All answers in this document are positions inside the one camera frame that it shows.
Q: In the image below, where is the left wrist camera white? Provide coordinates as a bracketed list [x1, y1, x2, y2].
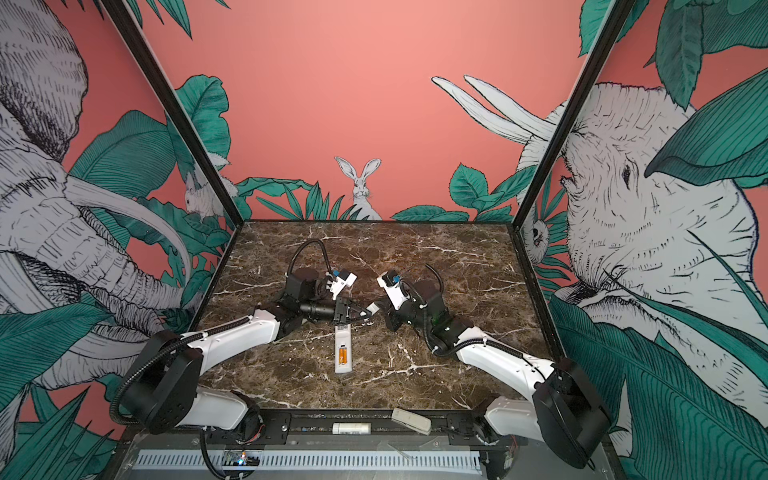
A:
[328, 269, 357, 300]

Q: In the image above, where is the black frame post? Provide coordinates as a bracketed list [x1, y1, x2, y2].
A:
[511, 0, 637, 229]
[101, 0, 244, 230]

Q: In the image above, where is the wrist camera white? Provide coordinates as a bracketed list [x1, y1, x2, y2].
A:
[328, 269, 357, 300]
[377, 270, 411, 311]

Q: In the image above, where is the white slotted cable duct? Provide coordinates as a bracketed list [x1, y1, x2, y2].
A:
[130, 449, 483, 473]

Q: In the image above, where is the grey box on rail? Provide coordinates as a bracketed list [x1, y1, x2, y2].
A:
[391, 408, 432, 435]

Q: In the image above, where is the black left frame post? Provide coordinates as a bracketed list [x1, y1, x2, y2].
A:
[101, 0, 244, 230]

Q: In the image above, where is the black front mounting rail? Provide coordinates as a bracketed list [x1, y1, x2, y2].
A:
[128, 409, 607, 448]

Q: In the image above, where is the white cylinder on rail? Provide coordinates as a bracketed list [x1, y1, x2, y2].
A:
[332, 422, 372, 435]

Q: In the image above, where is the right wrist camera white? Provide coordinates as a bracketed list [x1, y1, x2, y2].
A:
[377, 270, 411, 311]

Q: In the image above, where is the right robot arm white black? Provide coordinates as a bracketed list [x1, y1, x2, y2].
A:
[377, 270, 612, 469]

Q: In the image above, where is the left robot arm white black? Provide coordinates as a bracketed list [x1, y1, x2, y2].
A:
[109, 264, 368, 444]

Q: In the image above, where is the black right frame post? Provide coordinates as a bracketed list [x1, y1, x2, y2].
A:
[511, 0, 637, 229]

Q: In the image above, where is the white remote control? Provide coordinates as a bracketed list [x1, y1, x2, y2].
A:
[334, 325, 352, 374]

